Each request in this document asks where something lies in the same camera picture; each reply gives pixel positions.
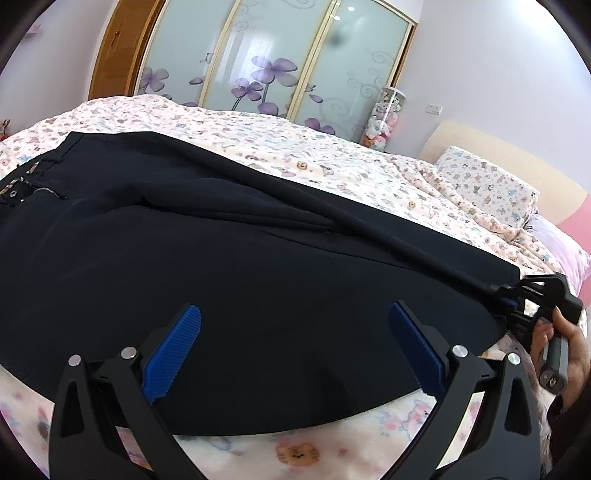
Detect black pants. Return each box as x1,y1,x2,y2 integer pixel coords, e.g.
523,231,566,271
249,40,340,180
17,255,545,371
1,132,520,436

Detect person right hand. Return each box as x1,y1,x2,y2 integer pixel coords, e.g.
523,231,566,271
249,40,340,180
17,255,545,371
530,307,590,411

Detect lilac pillow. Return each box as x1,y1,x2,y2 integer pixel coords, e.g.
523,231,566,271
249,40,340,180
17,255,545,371
525,213,590,290

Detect beige bed headboard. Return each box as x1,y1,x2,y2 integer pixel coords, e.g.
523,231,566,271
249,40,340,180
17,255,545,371
419,120,590,224

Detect teddy print pillow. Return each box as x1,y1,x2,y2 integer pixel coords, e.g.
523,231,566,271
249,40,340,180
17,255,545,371
435,145,539,228

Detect clear tube of plush toys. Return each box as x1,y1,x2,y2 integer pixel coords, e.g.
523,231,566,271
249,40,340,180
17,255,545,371
361,87,406,152

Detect teddy bear print blanket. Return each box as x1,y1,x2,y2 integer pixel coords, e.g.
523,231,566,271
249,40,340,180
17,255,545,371
1,95,590,479

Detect glass sliding door wardrobe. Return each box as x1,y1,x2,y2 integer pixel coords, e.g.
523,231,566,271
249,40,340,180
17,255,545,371
134,0,417,142

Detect brown wooden door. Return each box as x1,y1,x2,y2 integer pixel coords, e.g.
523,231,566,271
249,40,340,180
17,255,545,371
88,0,164,100

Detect white wall socket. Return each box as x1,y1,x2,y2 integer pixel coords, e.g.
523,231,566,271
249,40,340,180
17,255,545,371
426,104,443,116

